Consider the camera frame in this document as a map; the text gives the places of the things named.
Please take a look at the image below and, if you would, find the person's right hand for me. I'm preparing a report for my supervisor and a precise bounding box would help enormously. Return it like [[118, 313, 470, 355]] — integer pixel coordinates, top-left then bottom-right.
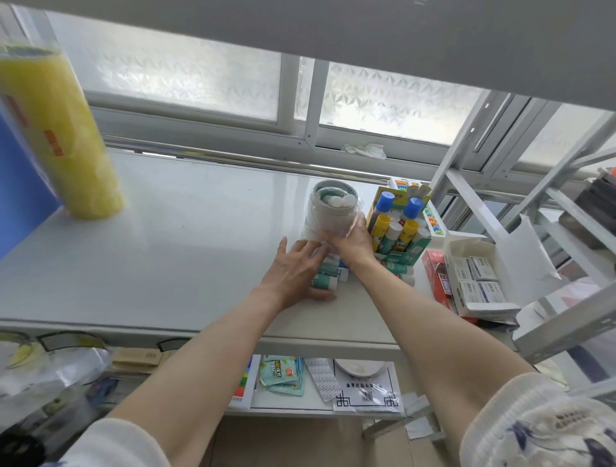
[[320, 211, 379, 270]]

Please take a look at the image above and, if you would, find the person's left hand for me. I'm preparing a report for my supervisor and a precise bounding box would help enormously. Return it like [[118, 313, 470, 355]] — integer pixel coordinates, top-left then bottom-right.
[[259, 235, 338, 311]]

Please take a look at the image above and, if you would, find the yellow glue stick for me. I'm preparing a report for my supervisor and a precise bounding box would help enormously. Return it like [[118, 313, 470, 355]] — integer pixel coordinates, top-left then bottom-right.
[[393, 219, 420, 253], [369, 214, 391, 251]]

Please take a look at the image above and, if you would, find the white tape roll stack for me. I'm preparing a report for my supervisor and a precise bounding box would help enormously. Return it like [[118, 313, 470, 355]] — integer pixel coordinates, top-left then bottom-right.
[[302, 178, 363, 241]]

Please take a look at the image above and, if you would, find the green glue stick display box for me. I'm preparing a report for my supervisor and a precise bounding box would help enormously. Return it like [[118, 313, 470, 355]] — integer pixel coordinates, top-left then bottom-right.
[[365, 185, 432, 268]]

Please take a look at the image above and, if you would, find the blue-capped white glue bottle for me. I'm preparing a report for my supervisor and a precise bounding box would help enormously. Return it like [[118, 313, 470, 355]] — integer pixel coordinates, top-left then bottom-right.
[[368, 191, 397, 227], [400, 197, 425, 222]]

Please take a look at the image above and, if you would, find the yellow tape roll stack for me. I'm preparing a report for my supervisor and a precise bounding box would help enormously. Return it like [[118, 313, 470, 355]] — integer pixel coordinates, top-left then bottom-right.
[[0, 40, 125, 221]]

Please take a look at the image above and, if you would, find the person's right forearm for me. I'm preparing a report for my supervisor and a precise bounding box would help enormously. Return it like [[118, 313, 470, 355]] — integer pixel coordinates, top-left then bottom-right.
[[354, 255, 535, 458]]

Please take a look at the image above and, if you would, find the person's left forearm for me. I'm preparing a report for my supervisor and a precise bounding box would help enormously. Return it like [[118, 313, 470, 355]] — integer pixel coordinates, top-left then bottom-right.
[[108, 284, 289, 467]]

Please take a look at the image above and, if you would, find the white box of colourful pins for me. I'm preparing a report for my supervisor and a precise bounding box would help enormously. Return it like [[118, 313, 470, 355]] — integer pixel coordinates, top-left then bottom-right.
[[388, 176, 449, 237]]

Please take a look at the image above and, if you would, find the red flat box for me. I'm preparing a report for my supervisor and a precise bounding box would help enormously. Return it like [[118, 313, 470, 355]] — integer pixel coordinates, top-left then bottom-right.
[[421, 248, 480, 326]]

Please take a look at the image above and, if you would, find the crumpled white tissue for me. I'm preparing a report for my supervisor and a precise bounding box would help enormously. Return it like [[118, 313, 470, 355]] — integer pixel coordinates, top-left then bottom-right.
[[341, 142, 388, 160]]

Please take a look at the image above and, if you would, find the green printed packet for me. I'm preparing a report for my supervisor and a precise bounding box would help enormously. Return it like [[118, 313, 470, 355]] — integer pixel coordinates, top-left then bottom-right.
[[267, 358, 305, 398], [259, 355, 300, 389]]

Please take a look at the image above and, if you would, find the small white packet box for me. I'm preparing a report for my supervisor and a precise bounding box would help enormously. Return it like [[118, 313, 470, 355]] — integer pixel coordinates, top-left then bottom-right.
[[469, 256, 500, 282], [457, 281, 484, 305], [450, 257, 475, 282], [476, 281, 507, 305]]

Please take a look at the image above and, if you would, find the white dotted packet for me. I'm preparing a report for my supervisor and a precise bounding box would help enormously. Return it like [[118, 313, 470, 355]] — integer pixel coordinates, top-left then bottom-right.
[[304, 357, 343, 403]]

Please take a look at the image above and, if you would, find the round white disc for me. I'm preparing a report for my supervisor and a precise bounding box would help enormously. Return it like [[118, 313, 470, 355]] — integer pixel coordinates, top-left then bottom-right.
[[334, 359, 386, 378]]

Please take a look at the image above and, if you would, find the white paper ream blue print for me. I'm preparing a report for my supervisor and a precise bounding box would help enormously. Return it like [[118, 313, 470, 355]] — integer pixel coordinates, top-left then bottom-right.
[[228, 355, 262, 410]]

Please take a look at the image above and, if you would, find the white lower shelf board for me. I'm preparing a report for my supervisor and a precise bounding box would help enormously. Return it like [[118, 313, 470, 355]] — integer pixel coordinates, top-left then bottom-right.
[[96, 355, 410, 420]]

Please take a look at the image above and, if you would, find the white shelf board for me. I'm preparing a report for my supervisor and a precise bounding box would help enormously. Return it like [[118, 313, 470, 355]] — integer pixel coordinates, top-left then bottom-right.
[[0, 0, 616, 114], [96, 355, 410, 420]]

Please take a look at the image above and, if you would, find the black-framed shelf label holder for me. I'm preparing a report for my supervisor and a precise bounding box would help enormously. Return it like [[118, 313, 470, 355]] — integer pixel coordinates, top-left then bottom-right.
[[36, 330, 108, 353], [156, 337, 192, 353]]

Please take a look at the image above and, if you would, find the clear bag with printed paper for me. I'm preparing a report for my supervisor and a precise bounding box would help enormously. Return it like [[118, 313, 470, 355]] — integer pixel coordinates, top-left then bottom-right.
[[332, 359, 406, 414]]

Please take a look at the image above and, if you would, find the white open cardboard box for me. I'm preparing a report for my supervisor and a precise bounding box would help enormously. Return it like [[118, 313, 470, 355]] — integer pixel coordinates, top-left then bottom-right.
[[442, 214, 561, 326]]

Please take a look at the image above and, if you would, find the stack of brown envelopes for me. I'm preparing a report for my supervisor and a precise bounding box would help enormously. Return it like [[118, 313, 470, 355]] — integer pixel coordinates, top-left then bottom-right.
[[111, 347, 164, 374]]

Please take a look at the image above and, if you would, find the white paper scrap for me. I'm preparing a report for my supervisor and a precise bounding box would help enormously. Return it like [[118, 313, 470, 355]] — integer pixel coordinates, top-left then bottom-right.
[[403, 394, 436, 441]]

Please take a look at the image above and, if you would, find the white upper shelf board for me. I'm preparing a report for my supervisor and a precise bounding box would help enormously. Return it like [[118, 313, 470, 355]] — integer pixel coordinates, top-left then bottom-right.
[[0, 0, 616, 114]]

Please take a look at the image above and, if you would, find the white metal shelf rack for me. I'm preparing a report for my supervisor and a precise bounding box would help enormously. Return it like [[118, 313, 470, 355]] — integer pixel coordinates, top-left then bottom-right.
[[361, 89, 616, 443]]

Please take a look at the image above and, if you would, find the frosted glass window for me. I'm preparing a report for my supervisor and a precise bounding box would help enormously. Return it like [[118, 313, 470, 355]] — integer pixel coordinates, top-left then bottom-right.
[[9, 7, 616, 189]]

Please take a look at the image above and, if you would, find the white floral left sleeve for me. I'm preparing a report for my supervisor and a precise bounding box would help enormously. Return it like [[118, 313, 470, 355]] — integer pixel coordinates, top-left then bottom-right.
[[57, 417, 172, 467]]

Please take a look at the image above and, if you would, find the white floral sleeve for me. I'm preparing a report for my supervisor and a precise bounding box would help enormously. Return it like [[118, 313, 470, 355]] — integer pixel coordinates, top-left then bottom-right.
[[57, 417, 172, 467], [459, 373, 616, 467]]

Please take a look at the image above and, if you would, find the white floral right sleeve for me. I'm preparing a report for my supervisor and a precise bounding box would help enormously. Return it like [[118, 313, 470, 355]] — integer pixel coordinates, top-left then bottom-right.
[[459, 373, 616, 467]]

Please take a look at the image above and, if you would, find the clear plastic bag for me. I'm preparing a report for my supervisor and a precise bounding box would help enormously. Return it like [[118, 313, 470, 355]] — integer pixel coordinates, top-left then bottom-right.
[[0, 346, 112, 434]]

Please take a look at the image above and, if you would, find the blue plastic file box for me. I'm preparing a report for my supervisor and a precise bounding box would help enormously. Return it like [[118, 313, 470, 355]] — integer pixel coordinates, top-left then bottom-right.
[[0, 113, 64, 260]]

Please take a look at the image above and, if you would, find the chrome metal rail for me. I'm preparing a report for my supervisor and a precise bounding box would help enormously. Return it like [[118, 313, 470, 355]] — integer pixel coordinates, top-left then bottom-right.
[[103, 134, 443, 186]]

